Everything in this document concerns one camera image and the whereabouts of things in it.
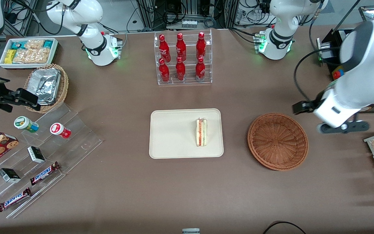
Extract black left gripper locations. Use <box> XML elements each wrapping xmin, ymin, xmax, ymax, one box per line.
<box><xmin>293</xmin><ymin>92</ymin><xmax>326</xmax><ymax>115</ymax></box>

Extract triangular sandwich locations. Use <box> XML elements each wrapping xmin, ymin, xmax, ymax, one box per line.
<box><xmin>196</xmin><ymin>118</ymin><xmax>208</xmax><ymax>147</ymax></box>

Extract oval tan wicker basket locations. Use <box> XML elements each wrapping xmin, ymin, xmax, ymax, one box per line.
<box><xmin>24</xmin><ymin>64</ymin><xmax>69</xmax><ymax>113</ymax></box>

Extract round brown wicker basket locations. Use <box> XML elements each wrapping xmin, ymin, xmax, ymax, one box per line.
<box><xmin>247</xmin><ymin>113</ymin><xmax>309</xmax><ymax>171</ymax></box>

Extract cream rectangular tray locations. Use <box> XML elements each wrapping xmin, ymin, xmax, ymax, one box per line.
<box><xmin>149</xmin><ymin>109</ymin><xmax>224</xmax><ymax>159</ymax></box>

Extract silver foil packets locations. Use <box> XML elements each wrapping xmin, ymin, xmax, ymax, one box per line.
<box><xmin>28</xmin><ymin>68</ymin><xmax>61</xmax><ymax>105</ymax></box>

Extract green lid snack cup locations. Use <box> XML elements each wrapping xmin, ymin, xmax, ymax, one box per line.
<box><xmin>14</xmin><ymin>116</ymin><xmax>39</xmax><ymax>133</ymax></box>

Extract white snack bin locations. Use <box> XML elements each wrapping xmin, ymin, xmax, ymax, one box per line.
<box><xmin>0</xmin><ymin>38</ymin><xmax>59</xmax><ymax>69</ymax></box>

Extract red lid snack cup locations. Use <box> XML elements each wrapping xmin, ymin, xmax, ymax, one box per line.
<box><xmin>50</xmin><ymin>123</ymin><xmax>71</xmax><ymax>139</ymax></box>

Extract clear rice cracker bag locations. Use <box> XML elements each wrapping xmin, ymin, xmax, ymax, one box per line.
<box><xmin>25</xmin><ymin>39</ymin><xmax>44</xmax><ymax>50</ymax></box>
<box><xmin>13</xmin><ymin>48</ymin><xmax>50</xmax><ymax>64</ymax></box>

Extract yellow snack packet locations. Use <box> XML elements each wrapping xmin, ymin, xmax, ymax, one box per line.
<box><xmin>5</xmin><ymin>49</ymin><xmax>17</xmax><ymax>64</ymax></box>

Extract small black box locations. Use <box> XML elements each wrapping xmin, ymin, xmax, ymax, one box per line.
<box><xmin>0</xmin><ymin>168</ymin><xmax>21</xmax><ymax>183</ymax></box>
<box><xmin>27</xmin><ymin>146</ymin><xmax>45</xmax><ymax>163</ymax></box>

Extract black machine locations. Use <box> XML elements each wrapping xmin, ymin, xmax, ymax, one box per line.
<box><xmin>316</xmin><ymin>5</ymin><xmax>374</xmax><ymax>114</ymax></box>

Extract clear acrylic tiered shelf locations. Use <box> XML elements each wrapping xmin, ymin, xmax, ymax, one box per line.
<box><xmin>0</xmin><ymin>103</ymin><xmax>103</xmax><ymax>219</ymax></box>

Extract Snickers chocolate bar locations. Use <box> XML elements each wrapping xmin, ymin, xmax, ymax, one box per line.
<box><xmin>0</xmin><ymin>188</ymin><xmax>32</xmax><ymax>212</ymax></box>
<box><xmin>30</xmin><ymin>162</ymin><xmax>61</xmax><ymax>186</ymax></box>

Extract red cola bottle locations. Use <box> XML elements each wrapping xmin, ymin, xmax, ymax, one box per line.
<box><xmin>175</xmin><ymin>57</ymin><xmax>186</xmax><ymax>81</ymax></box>
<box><xmin>159</xmin><ymin>34</ymin><xmax>171</xmax><ymax>62</ymax></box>
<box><xmin>195</xmin><ymin>57</ymin><xmax>206</xmax><ymax>80</ymax></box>
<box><xmin>196</xmin><ymin>32</ymin><xmax>206</xmax><ymax>60</ymax></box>
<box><xmin>176</xmin><ymin>33</ymin><xmax>187</xmax><ymax>61</ymax></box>
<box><xmin>159</xmin><ymin>58</ymin><xmax>170</xmax><ymax>82</ymax></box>

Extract clear acrylic bottle rack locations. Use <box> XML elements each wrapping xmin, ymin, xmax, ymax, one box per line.
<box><xmin>154</xmin><ymin>29</ymin><xmax>213</xmax><ymax>85</ymax></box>

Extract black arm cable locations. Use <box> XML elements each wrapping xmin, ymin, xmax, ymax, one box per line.
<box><xmin>293</xmin><ymin>45</ymin><xmax>343</xmax><ymax>102</ymax></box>

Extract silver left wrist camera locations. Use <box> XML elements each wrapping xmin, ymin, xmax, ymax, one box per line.
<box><xmin>316</xmin><ymin>120</ymin><xmax>370</xmax><ymax>134</ymax></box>

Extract black table edge cable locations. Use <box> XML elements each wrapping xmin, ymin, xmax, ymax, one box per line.
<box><xmin>263</xmin><ymin>221</ymin><xmax>307</xmax><ymax>234</ymax></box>

